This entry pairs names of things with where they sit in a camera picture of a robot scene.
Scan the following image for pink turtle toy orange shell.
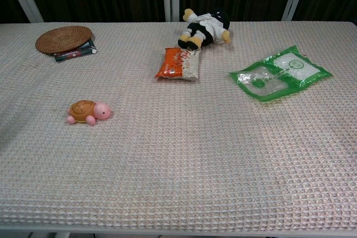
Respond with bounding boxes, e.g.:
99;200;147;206
66;100;112;125

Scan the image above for black white yellow plush toy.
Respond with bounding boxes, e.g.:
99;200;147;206
177;8;231;50

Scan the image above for orange and white rice bag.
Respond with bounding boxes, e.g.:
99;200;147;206
155;47;202;82

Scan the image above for beige waffle tablecloth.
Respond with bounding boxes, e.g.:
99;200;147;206
0;21;357;229

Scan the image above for green clear plastic bag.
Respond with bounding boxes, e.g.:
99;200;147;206
228;45;333;103

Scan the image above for round woven rattan tray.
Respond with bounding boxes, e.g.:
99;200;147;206
35;25;93;55

